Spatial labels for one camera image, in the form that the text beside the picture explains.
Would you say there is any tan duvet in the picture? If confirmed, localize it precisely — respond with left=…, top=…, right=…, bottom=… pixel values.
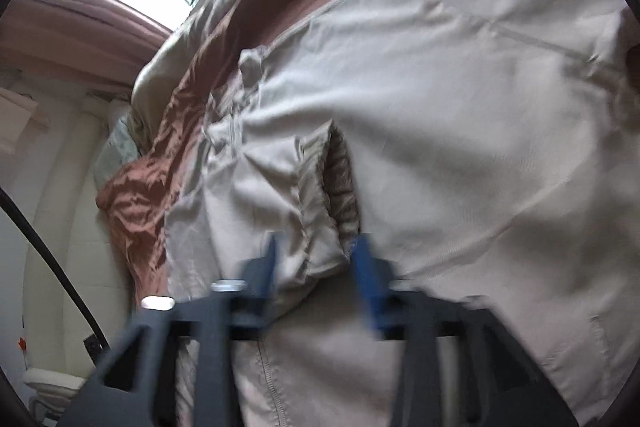
left=127, top=0, right=396, bottom=152

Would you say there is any rust brown bed sheet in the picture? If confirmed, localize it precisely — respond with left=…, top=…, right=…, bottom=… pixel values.
left=95, top=0, right=451, bottom=303

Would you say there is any black cable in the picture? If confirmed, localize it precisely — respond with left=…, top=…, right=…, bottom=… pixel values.
left=0, top=187, right=111, bottom=353

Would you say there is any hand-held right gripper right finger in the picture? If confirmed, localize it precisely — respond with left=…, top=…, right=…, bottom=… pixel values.
left=350, top=234, right=581, bottom=427

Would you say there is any pale patterned pillow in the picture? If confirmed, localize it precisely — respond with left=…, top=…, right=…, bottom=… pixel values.
left=97, top=114, right=146, bottom=198

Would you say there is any beige blanket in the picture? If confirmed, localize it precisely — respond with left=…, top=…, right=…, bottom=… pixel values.
left=162, top=0, right=640, bottom=427

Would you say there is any cream padded headboard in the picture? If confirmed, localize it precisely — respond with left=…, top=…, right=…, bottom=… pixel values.
left=30, top=97, right=136, bottom=378

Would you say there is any pink curtain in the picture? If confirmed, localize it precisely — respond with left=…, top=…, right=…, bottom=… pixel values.
left=0, top=0, right=173, bottom=82

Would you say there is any white bedside table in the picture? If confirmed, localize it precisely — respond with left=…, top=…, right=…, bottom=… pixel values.
left=22, top=367, right=86, bottom=427

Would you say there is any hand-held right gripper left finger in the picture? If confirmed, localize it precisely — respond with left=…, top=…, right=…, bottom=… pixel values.
left=65, top=234, right=281, bottom=427

